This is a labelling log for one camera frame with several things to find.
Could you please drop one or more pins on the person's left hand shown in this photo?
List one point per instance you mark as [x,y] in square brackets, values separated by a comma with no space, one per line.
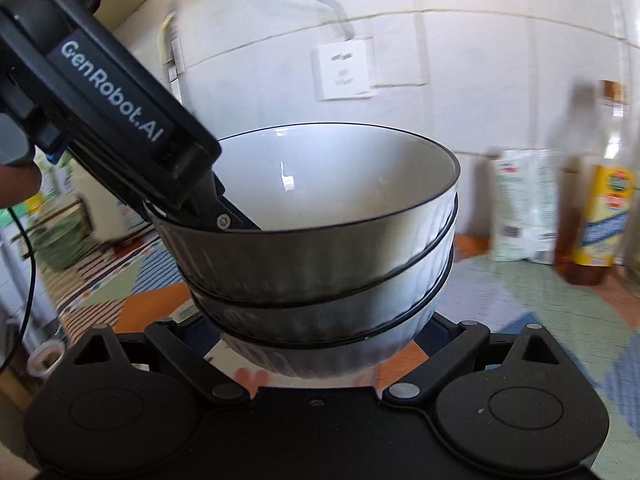
[17,185]

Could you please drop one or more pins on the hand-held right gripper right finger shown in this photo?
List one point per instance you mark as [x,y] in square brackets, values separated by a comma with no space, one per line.
[462,337]

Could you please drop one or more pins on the white tape roll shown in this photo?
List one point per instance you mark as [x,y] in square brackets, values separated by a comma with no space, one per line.
[45,357]

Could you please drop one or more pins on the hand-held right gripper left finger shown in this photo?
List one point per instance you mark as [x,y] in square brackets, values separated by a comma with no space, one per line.
[170,341]

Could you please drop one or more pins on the yellow label oil bottle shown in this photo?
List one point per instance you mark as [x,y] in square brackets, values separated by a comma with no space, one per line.
[605,210]

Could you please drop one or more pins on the white ribbed bowl dark rim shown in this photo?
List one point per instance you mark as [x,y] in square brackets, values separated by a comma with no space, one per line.
[330,357]
[320,220]
[350,320]

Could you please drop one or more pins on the colourful patterned table mat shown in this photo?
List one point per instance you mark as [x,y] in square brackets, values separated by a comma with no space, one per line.
[525,300]

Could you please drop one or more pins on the white plastic packet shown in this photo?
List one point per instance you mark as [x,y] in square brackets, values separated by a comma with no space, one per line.
[525,205]

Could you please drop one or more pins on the white wall switch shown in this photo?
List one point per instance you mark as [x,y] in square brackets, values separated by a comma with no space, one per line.
[175,55]

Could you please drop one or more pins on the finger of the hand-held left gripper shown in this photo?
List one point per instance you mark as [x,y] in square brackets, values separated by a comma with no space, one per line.
[225,217]

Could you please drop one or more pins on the white wall socket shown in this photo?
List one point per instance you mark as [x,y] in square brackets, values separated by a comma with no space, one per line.
[345,67]

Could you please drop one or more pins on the stack of green bowls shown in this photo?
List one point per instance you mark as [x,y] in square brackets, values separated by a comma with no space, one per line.
[62,242]

